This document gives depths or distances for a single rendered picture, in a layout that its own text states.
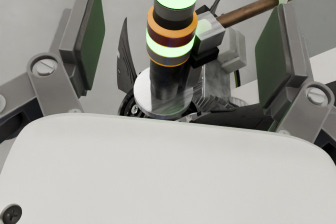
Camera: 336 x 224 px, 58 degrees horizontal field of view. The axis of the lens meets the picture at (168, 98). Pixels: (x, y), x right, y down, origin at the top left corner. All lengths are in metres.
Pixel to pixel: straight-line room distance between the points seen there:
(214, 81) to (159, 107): 0.46
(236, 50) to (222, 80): 0.09
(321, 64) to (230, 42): 0.23
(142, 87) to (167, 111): 0.04
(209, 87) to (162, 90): 0.44
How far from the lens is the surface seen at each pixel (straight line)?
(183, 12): 0.24
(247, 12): 0.33
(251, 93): 0.80
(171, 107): 0.34
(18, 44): 2.45
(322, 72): 0.73
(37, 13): 2.63
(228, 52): 0.81
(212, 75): 0.79
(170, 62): 0.28
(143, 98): 0.35
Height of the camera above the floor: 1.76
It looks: 59 degrees down
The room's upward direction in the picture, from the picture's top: 9 degrees clockwise
